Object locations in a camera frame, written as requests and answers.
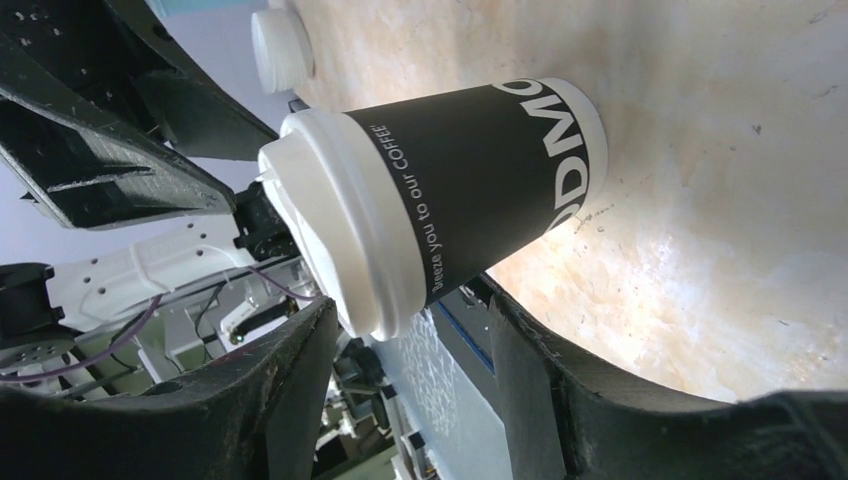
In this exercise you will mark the white plastic cup lid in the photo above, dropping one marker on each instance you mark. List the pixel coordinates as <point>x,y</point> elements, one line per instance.
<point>326,179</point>

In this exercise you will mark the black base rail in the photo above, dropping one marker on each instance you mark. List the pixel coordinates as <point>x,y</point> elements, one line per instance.
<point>463,323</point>

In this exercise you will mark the stack of white lids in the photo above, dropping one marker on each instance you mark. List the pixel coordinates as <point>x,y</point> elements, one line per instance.
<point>282,49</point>

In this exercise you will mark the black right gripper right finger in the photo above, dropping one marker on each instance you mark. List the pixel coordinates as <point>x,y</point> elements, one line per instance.
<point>569,414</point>

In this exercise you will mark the black paper coffee cup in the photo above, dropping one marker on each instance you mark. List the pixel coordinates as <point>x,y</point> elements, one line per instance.
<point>485,171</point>

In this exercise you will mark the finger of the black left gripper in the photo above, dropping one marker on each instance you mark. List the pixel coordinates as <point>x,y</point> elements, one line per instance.
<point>77,134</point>
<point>191,110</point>

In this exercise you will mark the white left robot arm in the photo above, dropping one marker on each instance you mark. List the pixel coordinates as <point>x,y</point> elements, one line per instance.
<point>44,308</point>

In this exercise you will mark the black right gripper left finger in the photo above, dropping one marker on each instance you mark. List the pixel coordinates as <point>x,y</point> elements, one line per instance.
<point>254,413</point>

